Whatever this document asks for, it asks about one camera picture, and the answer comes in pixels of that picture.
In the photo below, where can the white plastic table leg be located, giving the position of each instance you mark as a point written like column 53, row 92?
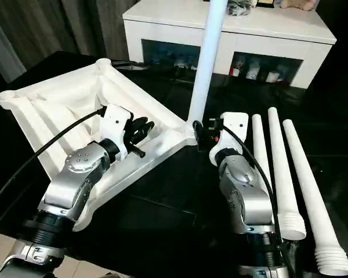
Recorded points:
column 284, row 173
column 313, row 188
column 206, row 72
column 261, row 144

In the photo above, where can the white plastic table top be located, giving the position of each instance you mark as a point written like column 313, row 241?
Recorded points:
column 61, row 95

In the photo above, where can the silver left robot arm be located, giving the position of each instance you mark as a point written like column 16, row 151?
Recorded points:
column 69, row 185

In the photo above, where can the black mat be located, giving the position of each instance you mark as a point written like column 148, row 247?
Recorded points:
column 162, row 202

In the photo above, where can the white cabinet with glass doors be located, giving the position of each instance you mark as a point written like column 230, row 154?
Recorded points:
column 168, row 29

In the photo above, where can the grey curtain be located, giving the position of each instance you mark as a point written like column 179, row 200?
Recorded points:
column 46, row 29

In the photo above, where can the small yellow black box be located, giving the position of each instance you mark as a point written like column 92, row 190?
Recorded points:
column 265, row 3

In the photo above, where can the brown plush toy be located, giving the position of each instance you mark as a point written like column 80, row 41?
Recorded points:
column 297, row 3

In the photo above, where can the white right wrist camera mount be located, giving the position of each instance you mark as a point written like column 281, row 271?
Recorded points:
column 235, row 124

